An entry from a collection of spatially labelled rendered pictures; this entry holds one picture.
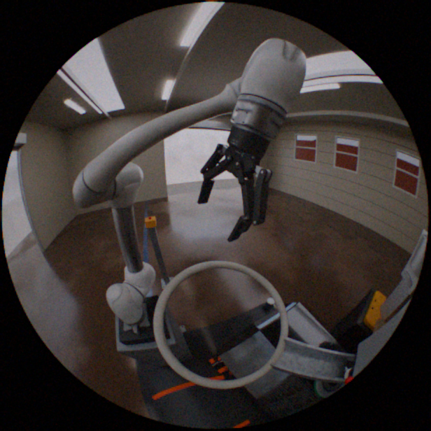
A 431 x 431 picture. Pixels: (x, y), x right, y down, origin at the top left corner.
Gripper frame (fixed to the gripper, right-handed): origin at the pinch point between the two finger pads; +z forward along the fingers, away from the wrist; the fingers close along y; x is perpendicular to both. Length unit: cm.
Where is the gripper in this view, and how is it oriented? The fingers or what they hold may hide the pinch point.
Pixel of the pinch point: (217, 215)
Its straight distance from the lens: 33.3
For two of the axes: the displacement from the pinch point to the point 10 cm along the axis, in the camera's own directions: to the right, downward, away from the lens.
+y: 5.5, 6.4, -5.4
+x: 7.8, -1.6, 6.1
